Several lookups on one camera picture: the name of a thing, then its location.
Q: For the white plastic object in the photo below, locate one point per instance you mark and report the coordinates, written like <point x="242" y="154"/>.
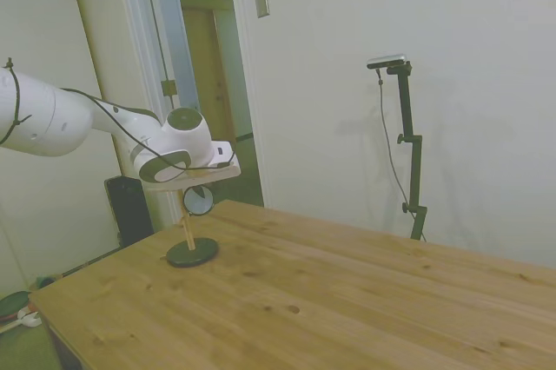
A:
<point x="30" y="320"/>

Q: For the brass door hinge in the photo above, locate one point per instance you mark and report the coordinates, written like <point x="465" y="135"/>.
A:
<point x="168" y="87"/>

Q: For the blue enamel mug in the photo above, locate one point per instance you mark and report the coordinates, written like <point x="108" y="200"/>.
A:
<point x="198" y="202"/>

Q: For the white open door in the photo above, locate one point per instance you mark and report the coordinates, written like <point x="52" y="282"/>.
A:
<point x="165" y="40"/>

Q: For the green round object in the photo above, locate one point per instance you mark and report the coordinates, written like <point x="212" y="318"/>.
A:
<point x="13" y="305"/>

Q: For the black camera stand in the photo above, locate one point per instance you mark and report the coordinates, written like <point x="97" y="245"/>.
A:
<point x="408" y="101"/>

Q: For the metal wall switch plate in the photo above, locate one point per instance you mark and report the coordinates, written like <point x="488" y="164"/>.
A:
<point x="261" y="1"/>

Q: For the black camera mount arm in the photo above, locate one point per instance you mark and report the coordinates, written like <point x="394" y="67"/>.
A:
<point x="382" y="105"/>

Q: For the black case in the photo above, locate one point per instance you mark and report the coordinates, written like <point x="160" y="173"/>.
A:
<point x="130" y="213"/>

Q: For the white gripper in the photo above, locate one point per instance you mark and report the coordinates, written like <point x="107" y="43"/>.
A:
<point x="217" y="174"/>

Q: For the grey stereo camera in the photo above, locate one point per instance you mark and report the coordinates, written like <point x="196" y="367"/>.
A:
<point x="386" y="61"/>

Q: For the wooden mug tree black base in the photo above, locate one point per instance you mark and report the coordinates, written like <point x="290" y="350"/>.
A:
<point x="193" y="255"/>

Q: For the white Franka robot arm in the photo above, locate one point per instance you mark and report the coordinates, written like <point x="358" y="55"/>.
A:
<point x="43" y="118"/>

